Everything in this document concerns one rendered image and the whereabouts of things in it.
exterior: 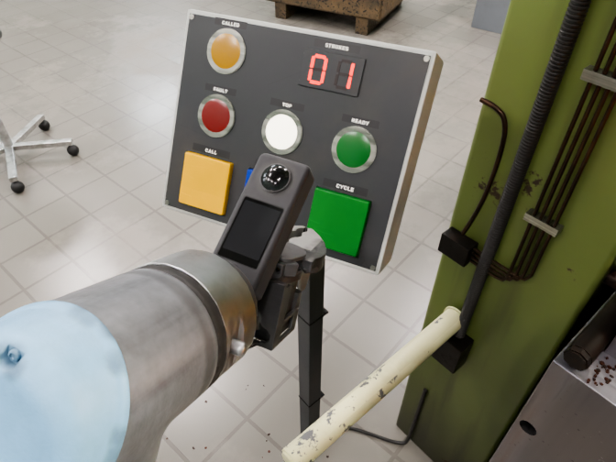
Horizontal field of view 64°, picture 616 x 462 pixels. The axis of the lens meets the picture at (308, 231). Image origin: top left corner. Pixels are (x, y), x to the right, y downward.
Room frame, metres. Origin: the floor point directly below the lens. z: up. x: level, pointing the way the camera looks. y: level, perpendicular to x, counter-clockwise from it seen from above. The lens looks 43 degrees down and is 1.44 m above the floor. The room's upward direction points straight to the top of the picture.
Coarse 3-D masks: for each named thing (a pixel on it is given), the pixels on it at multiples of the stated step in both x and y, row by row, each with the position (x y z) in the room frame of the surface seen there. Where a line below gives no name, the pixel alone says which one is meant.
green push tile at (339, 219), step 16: (320, 192) 0.49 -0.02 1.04; (336, 192) 0.49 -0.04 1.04; (320, 208) 0.48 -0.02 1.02; (336, 208) 0.48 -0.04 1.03; (352, 208) 0.47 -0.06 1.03; (368, 208) 0.47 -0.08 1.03; (320, 224) 0.47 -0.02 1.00; (336, 224) 0.46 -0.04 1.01; (352, 224) 0.46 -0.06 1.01; (336, 240) 0.45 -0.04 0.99; (352, 240) 0.45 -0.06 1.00; (352, 256) 0.44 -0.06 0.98
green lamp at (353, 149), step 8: (344, 136) 0.53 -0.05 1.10; (352, 136) 0.52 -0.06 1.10; (360, 136) 0.52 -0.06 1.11; (344, 144) 0.52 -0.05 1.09; (352, 144) 0.52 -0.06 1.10; (360, 144) 0.51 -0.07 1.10; (368, 144) 0.51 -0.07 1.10; (336, 152) 0.52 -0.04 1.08; (344, 152) 0.51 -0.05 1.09; (352, 152) 0.51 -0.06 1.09; (360, 152) 0.51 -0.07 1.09; (368, 152) 0.51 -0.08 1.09; (344, 160) 0.51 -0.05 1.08; (352, 160) 0.51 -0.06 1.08; (360, 160) 0.50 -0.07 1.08
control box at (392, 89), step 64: (192, 64) 0.64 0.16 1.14; (256, 64) 0.61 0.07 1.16; (320, 64) 0.58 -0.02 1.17; (384, 64) 0.56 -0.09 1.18; (192, 128) 0.60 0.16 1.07; (256, 128) 0.57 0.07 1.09; (320, 128) 0.54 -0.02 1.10; (384, 128) 0.52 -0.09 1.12; (384, 192) 0.48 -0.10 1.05; (384, 256) 0.44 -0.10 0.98
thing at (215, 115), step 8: (208, 104) 0.60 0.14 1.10; (216, 104) 0.60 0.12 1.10; (224, 104) 0.60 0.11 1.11; (208, 112) 0.60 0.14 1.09; (216, 112) 0.60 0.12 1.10; (224, 112) 0.59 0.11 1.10; (208, 120) 0.59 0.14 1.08; (216, 120) 0.59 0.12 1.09; (224, 120) 0.59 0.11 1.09; (208, 128) 0.59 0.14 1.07; (216, 128) 0.58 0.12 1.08; (224, 128) 0.58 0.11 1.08
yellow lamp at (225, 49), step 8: (216, 40) 0.64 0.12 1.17; (224, 40) 0.64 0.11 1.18; (232, 40) 0.64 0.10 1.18; (216, 48) 0.64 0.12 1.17; (224, 48) 0.63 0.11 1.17; (232, 48) 0.63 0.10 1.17; (216, 56) 0.63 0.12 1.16; (224, 56) 0.63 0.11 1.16; (232, 56) 0.63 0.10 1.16; (216, 64) 0.63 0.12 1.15; (224, 64) 0.62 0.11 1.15; (232, 64) 0.62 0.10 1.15
